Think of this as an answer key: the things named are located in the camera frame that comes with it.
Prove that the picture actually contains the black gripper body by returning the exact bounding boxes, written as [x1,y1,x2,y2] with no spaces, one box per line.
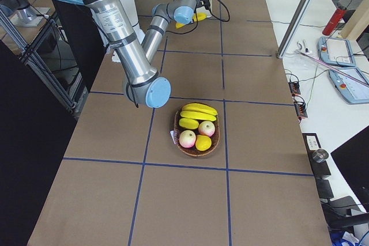
[197,0,211,10]

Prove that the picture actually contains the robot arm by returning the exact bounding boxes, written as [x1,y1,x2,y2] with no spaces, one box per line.
[58,0,200,108]

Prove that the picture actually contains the brown wicker basket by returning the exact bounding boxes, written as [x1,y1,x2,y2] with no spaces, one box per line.
[173,103,220,157]

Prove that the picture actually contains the pink green apple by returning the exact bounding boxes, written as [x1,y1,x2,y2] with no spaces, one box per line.
[198,121,216,137]

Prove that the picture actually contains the red bottle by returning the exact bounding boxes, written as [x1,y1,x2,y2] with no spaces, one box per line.
[322,6,347,36]

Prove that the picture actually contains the white paper tag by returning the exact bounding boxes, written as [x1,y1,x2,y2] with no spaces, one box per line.
[170,130,176,145]

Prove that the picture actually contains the far teach pendant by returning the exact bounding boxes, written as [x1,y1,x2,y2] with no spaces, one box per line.
[318,36,356,67]

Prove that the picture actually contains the teach pendant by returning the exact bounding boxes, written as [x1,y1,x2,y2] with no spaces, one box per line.
[318,36,356,67]
[329,67,368,104]

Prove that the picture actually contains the yellow lemon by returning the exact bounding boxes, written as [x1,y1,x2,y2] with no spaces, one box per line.
[195,134,212,151]

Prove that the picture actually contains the near teach pendant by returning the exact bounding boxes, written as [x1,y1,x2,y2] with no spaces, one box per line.
[329,67,368,104]

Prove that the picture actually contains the pink patterned stick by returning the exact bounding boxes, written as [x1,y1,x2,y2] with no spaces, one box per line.
[295,51,368,87]

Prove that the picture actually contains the metal cup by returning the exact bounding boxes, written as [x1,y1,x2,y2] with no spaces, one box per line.
[311,148,329,163]

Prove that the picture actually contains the aluminium frame post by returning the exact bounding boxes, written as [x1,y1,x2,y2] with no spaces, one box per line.
[277,0,312,59]

